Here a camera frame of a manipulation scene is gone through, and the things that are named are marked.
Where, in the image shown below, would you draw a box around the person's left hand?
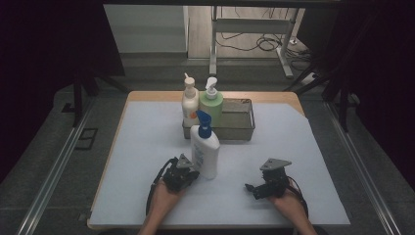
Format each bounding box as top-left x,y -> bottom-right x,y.
150,180 -> 186,217

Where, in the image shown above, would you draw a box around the metal tray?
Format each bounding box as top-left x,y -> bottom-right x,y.
181,98 -> 256,142

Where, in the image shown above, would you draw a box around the black metal stand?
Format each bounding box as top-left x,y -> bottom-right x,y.
283,62 -> 351,134
71,68 -> 130,129

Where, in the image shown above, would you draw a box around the white desk frame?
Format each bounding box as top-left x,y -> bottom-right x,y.
208,6 -> 301,80

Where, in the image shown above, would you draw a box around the white table sheet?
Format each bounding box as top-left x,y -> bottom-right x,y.
88,100 -> 351,227

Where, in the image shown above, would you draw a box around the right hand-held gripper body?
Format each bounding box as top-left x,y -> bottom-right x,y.
254,158 -> 293,200

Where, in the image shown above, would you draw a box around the green bottle with white pump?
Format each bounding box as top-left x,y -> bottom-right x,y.
199,76 -> 225,128

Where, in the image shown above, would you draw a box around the black floor cables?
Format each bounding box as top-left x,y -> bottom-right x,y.
216,8 -> 312,71

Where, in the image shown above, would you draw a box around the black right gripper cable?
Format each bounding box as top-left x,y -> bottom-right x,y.
286,175 -> 310,219

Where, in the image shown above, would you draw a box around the white bottle with blue pump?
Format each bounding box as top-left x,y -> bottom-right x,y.
190,110 -> 221,180

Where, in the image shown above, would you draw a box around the cream lotion bottle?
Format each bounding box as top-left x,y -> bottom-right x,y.
181,72 -> 201,128

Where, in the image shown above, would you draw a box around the aluminium floor rail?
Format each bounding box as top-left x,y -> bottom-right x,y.
15,97 -> 96,235
322,100 -> 403,235

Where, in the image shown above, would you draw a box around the person's right hand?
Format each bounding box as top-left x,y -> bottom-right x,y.
268,187 -> 308,219

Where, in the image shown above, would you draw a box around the dark curtain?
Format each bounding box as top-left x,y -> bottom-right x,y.
0,0 -> 126,184
296,0 -> 415,192

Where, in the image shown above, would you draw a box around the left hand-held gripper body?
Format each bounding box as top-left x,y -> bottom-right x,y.
161,153 -> 197,193

